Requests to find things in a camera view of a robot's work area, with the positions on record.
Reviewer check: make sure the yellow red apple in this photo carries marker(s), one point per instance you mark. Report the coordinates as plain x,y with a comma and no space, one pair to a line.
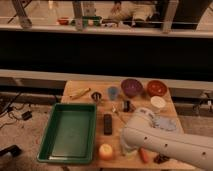
105,152

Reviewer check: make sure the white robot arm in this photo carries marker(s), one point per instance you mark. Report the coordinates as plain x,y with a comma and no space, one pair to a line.
191,149

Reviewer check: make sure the purple bowl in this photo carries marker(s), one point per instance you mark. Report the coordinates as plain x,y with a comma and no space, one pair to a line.
131,87

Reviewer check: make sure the red bowl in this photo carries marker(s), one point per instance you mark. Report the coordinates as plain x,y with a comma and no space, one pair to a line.
156,88

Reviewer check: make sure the blue plastic cup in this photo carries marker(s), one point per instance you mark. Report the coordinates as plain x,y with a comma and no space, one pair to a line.
112,93

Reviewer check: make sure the metal spoon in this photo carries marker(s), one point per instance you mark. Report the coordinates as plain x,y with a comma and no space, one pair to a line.
115,111

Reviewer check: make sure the black binder clip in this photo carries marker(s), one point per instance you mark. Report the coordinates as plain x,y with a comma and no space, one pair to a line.
126,106

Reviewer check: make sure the black remote control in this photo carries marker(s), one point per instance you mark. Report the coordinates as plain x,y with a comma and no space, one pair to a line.
107,124

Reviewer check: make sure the white cup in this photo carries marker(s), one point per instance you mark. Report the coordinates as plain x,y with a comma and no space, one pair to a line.
157,103

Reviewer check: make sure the green plastic tray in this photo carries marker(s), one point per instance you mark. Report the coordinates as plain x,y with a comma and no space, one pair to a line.
69,137

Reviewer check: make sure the orange carrot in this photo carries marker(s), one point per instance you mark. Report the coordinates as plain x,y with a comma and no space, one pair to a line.
143,155

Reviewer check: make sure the black power adapter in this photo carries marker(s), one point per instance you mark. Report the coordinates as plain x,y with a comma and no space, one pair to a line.
26,115

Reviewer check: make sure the bunch of dark grapes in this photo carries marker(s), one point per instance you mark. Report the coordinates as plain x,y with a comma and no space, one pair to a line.
159,159

